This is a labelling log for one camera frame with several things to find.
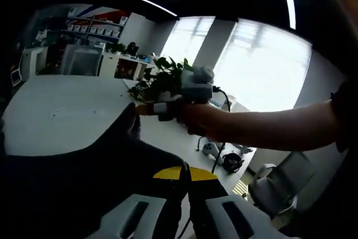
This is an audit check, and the metal shelf with white bins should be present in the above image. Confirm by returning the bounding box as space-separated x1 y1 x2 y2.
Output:
65 16 126 40

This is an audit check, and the translucent grey panel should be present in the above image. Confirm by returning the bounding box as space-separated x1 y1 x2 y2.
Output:
61 44 106 77

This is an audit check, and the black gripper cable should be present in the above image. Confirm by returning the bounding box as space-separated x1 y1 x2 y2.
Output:
211 85 233 173

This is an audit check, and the grey office chair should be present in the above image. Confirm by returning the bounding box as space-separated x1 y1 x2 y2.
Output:
248 152 317 220

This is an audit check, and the white square-backed chair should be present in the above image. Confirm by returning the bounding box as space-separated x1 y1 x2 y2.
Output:
10 69 22 86

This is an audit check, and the person's right hand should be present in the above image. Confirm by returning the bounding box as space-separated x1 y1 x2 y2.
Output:
176 102 233 142

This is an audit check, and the grey towel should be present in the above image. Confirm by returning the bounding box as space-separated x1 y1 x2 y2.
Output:
0 102 187 239

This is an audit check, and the small potted plant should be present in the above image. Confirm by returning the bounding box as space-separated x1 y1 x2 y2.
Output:
106 42 126 55

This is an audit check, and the potted green plant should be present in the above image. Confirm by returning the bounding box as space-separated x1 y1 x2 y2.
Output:
128 57 194 102

